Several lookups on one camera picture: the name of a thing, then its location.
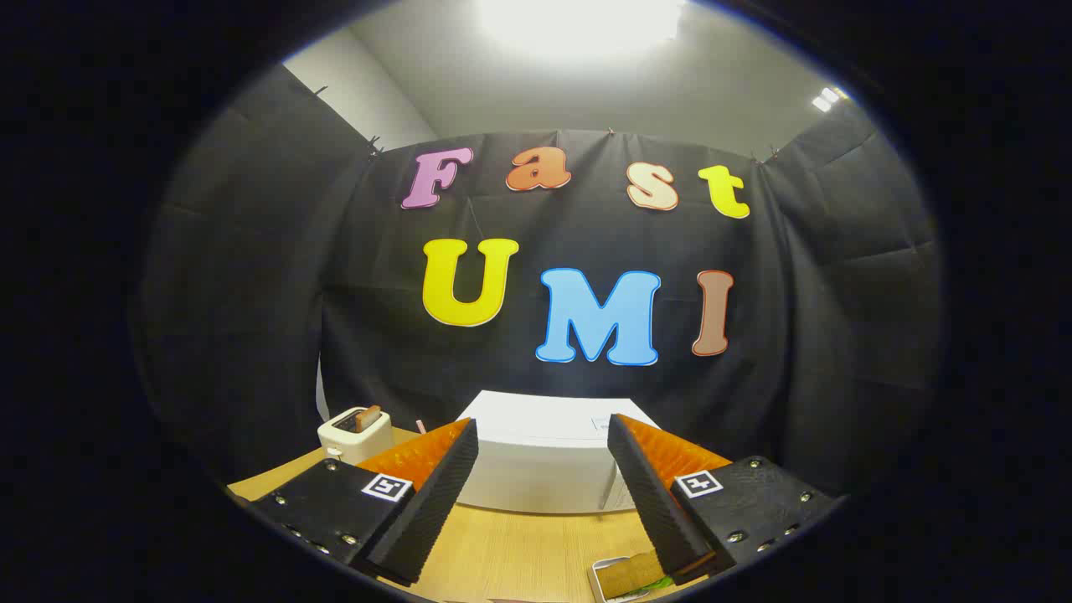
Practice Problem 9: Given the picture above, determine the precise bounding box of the small white rectangular dish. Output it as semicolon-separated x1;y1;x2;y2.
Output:
590;556;673;603

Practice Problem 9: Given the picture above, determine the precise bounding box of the black backdrop cloth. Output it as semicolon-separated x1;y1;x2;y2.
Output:
138;63;943;497

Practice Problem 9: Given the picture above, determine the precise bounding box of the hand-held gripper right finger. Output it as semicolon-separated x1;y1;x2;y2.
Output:
606;413;838;585

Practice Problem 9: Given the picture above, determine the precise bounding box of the white microwave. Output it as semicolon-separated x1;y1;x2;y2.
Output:
455;390;662;515

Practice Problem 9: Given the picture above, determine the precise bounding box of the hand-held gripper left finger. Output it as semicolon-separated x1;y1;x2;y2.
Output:
249;417;480;587

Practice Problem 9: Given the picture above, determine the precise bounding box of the brown bread lettuce sandwich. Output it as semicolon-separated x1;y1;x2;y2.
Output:
601;551;673;600

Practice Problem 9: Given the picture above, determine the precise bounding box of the white toaster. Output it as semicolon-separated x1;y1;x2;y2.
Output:
317;407;394;466

